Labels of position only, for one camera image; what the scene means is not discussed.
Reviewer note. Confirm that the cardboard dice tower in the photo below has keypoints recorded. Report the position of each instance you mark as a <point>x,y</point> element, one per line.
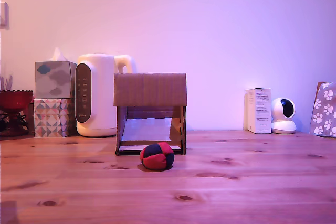
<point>149,89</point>

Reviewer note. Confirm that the small white round camera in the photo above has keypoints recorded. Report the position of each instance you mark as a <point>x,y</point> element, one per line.
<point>282,125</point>

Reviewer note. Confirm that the white printed carton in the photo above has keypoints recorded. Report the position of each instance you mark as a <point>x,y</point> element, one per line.
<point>261,111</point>

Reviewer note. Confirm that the triangle pattern tissue box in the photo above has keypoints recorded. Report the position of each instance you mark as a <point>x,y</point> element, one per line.
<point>50,117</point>

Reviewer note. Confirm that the paw print gift bag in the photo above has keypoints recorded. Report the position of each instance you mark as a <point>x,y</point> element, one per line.
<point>324,111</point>

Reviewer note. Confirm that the white electric kettle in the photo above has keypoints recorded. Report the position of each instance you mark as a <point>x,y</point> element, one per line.
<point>103,98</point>

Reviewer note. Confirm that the red and navy footbag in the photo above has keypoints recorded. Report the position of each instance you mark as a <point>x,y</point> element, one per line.
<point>157,156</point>

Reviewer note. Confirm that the red glass footed bowl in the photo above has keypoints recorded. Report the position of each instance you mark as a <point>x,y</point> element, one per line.
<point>14,102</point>

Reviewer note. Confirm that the cloud print tissue box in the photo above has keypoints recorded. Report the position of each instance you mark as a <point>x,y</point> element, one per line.
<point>52,79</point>

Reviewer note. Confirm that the white wall plate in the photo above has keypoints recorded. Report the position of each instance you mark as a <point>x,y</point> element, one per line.
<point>4,14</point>

